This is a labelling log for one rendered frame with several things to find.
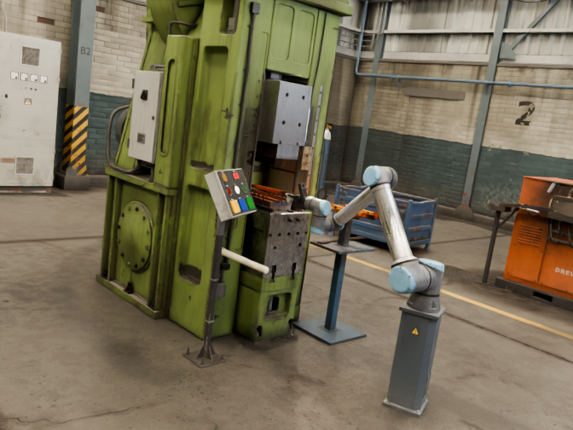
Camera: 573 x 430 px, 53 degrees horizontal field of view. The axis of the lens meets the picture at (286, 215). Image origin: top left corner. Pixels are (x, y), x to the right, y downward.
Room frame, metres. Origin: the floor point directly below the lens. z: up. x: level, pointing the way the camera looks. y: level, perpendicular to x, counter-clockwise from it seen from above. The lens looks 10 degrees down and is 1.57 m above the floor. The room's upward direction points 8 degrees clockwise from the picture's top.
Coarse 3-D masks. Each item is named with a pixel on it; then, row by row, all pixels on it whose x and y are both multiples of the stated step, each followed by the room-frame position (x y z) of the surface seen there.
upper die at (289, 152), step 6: (258, 144) 3.86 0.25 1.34; (264, 144) 3.82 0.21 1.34; (270, 144) 3.77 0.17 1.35; (276, 144) 3.73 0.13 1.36; (282, 144) 3.76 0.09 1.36; (258, 150) 3.85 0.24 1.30; (264, 150) 3.81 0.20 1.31; (270, 150) 3.77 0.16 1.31; (276, 150) 3.73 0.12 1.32; (282, 150) 3.76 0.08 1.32; (288, 150) 3.80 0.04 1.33; (294, 150) 3.84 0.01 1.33; (270, 156) 3.76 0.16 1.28; (276, 156) 3.73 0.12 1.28; (282, 156) 3.77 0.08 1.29; (288, 156) 3.81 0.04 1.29; (294, 156) 3.85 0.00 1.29
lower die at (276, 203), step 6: (252, 192) 3.98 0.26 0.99; (258, 192) 3.96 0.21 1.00; (264, 192) 3.99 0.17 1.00; (252, 198) 3.85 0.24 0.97; (264, 198) 3.83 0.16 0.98; (270, 198) 3.82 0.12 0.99; (276, 198) 3.83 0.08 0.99; (264, 204) 3.76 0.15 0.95; (270, 204) 3.73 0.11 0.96; (276, 204) 3.77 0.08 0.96; (282, 204) 3.81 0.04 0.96; (288, 204) 3.85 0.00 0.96; (276, 210) 3.77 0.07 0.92; (282, 210) 3.81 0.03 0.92
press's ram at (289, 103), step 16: (272, 80) 3.74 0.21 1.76; (272, 96) 3.73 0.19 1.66; (288, 96) 3.75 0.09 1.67; (304, 96) 3.86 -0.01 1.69; (272, 112) 3.72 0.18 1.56; (288, 112) 3.77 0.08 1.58; (304, 112) 3.87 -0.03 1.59; (272, 128) 3.70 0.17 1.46; (288, 128) 3.78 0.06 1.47; (304, 128) 3.89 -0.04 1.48; (288, 144) 3.80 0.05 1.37
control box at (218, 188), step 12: (240, 168) 3.49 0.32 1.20; (216, 180) 3.17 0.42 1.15; (228, 180) 3.26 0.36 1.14; (240, 180) 3.41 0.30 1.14; (216, 192) 3.17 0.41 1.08; (228, 192) 3.20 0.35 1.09; (240, 192) 3.35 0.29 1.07; (216, 204) 3.17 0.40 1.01; (228, 204) 3.14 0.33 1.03; (228, 216) 3.14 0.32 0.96; (240, 216) 3.36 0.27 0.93
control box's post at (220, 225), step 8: (224, 224) 3.34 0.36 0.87; (216, 232) 3.34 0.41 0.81; (216, 240) 3.34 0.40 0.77; (216, 248) 3.33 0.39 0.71; (216, 256) 3.33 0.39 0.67; (216, 264) 3.33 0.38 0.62; (216, 272) 3.33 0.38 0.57; (216, 288) 3.34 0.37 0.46; (216, 296) 3.35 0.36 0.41; (208, 304) 3.34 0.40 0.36; (208, 312) 3.33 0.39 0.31; (208, 320) 3.33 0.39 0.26; (208, 328) 3.33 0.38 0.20; (208, 336) 3.33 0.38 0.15; (208, 344) 3.33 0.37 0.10
